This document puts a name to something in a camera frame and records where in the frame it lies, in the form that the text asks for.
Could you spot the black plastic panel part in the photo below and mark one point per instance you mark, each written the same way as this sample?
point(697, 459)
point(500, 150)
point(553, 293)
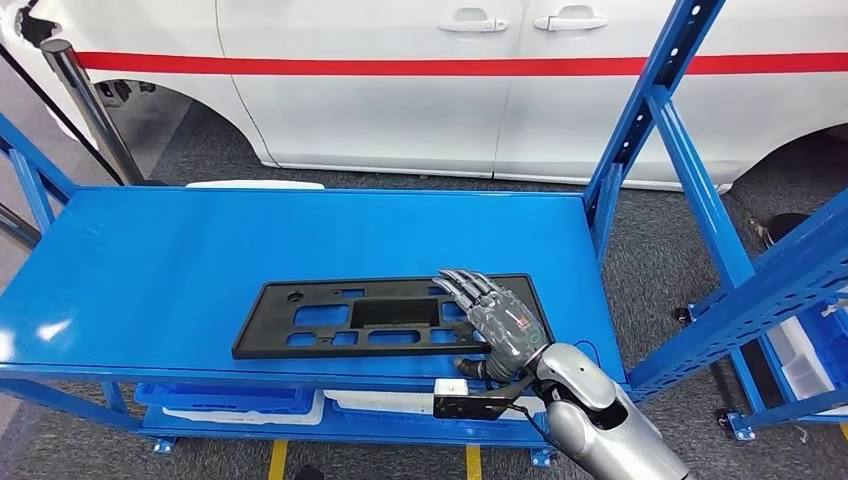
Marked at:
point(265, 331)

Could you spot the blue metal shelf rack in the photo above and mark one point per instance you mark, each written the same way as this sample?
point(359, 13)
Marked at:
point(166, 265)

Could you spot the white plastic bin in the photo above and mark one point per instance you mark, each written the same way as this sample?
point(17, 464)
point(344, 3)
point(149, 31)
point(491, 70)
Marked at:
point(265, 417)
point(798, 364)
point(384, 403)

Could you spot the white flat plate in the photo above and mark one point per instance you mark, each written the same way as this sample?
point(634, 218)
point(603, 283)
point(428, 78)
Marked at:
point(252, 185)

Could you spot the thin black belt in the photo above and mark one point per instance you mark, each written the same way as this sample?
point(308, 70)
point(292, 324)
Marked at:
point(60, 113)

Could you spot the white car with red stripe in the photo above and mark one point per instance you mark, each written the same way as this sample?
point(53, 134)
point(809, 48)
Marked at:
point(364, 112)

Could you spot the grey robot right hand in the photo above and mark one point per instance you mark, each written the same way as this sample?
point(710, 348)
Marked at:
point(507, 324)

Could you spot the grey metal bar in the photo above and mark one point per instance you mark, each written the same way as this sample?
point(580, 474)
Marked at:
point(16, 225)

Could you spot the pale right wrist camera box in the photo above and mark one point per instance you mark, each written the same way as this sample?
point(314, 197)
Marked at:
point(464, 401)

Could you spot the chrome stanchion post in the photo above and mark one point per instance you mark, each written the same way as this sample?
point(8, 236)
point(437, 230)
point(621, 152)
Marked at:
point(91, 106)

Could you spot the black round disc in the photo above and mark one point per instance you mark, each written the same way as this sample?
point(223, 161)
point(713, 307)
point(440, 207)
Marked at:
point(788, 228)

